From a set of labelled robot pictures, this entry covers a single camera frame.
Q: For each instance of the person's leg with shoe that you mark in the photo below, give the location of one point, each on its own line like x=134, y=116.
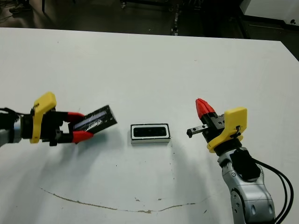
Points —
x=16, y=9

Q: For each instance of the slim black camera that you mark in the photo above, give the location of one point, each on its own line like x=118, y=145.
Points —
x=149, y=131

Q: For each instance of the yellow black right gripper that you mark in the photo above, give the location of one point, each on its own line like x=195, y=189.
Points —
x=233, y=126

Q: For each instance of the white camera box base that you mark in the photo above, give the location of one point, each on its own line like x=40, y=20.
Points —
x=149, y=141

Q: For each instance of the glossy black box lid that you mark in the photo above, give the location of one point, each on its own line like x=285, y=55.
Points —
x=100, y=117

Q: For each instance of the white cabinet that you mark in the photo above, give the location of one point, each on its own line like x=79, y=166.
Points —
x=268, y=8

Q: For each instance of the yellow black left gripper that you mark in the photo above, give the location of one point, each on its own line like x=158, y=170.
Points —
x=40, y=126

